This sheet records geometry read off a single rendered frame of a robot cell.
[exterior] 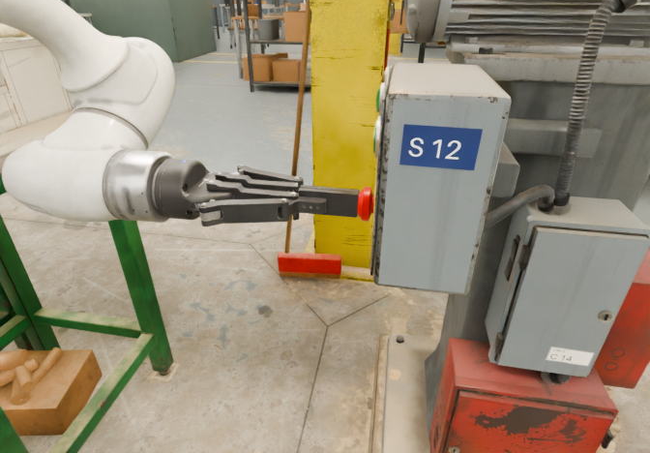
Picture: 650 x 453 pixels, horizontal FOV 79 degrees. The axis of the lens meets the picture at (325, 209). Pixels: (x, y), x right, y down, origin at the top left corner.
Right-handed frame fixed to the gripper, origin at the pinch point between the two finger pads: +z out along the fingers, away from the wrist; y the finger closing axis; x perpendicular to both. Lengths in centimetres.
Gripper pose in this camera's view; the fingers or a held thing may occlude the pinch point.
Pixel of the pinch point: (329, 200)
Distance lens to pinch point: 46.5
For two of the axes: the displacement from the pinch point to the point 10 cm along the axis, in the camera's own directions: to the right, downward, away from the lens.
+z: 9.9, 0.8, -1.5
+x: 0.0, -8.8, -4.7
